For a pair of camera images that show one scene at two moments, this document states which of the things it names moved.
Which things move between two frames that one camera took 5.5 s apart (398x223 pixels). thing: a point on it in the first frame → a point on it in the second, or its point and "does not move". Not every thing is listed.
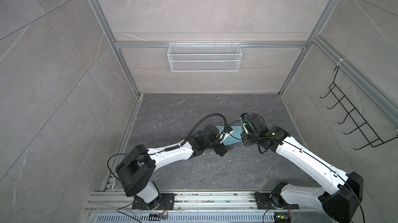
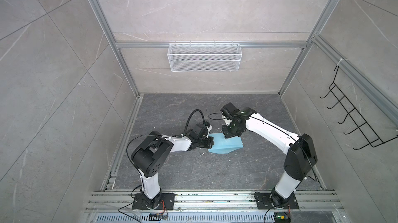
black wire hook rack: x=372 y=139 does not move
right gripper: x=243 y=136 → x=226 y=134
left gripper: x=224 y=149 → x=211 y=142
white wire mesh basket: x=204 y=57 does not move
